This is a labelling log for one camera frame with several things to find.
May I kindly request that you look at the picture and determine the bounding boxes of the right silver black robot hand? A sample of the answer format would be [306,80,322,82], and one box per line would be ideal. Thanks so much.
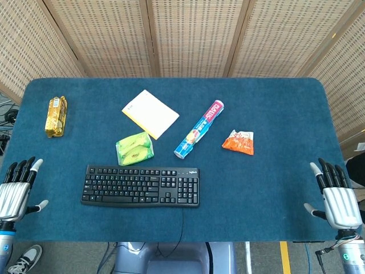
[303,158,364,230]

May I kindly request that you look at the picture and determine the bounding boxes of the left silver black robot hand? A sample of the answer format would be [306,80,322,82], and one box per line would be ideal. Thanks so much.
[0,156,49,223]

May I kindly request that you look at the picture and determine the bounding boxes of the black Logitech keyboard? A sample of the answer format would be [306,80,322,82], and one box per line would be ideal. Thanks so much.
[80,164,200,208]

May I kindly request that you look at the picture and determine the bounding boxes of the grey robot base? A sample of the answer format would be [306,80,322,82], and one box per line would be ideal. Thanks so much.
[113,241,238,274]

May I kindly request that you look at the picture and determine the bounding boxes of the black white sneaker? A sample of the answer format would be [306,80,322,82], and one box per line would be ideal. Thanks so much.
[6,244,43,274]

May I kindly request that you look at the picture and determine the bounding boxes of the gold snack package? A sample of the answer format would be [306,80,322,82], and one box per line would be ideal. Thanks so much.
[44,95,68,139]

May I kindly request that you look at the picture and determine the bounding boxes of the orange snack bag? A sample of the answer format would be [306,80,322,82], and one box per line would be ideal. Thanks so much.
[221,130,255,156]

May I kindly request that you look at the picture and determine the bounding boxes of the green tissue pack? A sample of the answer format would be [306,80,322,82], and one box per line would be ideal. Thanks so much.
[115,131,155,166]

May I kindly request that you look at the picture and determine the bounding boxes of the blue plastic wrap roll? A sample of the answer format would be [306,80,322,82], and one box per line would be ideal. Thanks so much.
[173,99,225,160]

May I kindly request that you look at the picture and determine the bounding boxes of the white yellow notepad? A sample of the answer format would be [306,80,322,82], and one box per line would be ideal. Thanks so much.
[121,89,180,140]

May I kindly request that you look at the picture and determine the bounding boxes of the blue table mat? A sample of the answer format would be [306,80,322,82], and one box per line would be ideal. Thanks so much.
[1,77,350,243]

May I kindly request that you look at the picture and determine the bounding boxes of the woven folding screen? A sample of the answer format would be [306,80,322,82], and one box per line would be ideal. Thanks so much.
[0,0,365,160]

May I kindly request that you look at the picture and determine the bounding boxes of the black cables on floor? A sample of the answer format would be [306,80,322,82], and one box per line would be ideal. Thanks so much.
[0,94,20,156]

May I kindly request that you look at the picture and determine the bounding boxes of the blue cable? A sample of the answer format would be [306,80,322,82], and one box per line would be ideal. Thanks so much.
[96,241,111,274]

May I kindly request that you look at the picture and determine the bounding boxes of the black keyboard cable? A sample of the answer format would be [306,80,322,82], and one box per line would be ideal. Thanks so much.
[155,207,185,258]

